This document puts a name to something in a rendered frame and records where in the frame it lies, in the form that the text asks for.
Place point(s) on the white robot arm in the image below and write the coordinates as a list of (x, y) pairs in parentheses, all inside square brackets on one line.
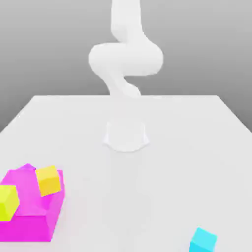
[(126, 59)]

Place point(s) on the small orange-yellow cube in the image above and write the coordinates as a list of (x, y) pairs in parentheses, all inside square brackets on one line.
[(49, 181)]

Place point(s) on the small purple cube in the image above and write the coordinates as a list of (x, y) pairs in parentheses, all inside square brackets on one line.
[(27, 167)]

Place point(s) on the small cyan cube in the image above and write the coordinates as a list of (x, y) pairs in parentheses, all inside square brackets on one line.
[(203, 241)]

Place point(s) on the small lime-yellow cube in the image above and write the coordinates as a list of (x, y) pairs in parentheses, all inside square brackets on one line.
[(6, 202)]

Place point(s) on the large magenta box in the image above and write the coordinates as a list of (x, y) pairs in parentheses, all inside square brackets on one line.
[(27, 226)]

